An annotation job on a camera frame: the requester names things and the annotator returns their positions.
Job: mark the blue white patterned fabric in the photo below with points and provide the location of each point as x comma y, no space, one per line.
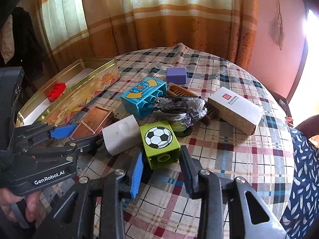
302,207

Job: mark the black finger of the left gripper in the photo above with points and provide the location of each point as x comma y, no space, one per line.
85,145

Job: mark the brown comb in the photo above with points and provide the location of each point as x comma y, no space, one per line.
178,91

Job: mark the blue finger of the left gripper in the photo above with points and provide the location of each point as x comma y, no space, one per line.
35,134

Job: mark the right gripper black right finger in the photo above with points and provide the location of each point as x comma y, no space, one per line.
190,168

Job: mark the orange cream curtain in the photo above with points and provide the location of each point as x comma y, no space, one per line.
73,29

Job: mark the hanging wall tassel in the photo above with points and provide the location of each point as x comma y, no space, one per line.
276,30

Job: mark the purple block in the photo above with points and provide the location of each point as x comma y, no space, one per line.
176,75

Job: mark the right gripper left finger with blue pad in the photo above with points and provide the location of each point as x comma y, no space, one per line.
135,173

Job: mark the red toy brick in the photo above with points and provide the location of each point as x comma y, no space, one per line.
56,91

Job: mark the dark hanging clothes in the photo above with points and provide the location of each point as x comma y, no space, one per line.
28,52

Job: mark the green soccer ball block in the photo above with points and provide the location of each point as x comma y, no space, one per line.
160,144

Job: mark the white power adapter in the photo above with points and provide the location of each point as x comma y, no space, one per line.
122,135

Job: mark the white cork-pattern box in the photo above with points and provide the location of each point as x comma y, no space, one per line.
236,110

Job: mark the gold rectangular tin box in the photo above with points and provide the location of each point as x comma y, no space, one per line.
85,79

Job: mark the blue toy brick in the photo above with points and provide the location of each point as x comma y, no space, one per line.
139,99

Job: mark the plaid tablecloth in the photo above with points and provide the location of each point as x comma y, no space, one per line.
162,208

